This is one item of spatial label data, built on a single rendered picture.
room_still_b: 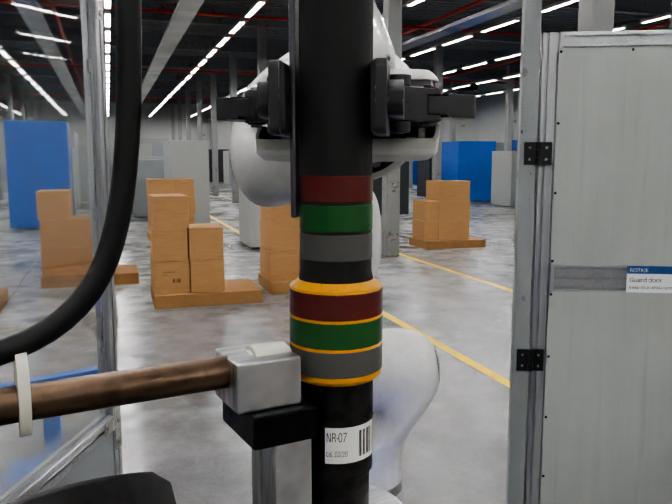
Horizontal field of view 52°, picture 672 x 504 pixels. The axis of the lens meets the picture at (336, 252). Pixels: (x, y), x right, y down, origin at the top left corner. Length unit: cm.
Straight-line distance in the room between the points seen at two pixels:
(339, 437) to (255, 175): 27
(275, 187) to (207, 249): 735
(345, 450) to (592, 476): 208
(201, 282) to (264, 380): 764
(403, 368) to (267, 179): 51
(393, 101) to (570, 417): 204
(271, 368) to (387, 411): 72
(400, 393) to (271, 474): 68
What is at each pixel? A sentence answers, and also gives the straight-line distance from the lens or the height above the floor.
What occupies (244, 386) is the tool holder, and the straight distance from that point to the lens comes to 30.
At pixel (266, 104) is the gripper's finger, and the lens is 31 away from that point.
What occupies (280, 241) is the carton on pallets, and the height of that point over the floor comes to 63.
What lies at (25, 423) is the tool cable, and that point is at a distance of 28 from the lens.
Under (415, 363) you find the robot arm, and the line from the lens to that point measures 99.
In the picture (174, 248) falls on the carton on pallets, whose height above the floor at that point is 65.
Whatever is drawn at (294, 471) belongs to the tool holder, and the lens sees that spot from 32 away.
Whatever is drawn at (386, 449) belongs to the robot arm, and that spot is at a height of 123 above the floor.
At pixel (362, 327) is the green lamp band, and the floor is 156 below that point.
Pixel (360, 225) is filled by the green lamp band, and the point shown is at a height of 161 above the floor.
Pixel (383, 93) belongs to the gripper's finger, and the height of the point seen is 166.
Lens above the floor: 164
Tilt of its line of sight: 8 degrees down
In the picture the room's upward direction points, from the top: straight up
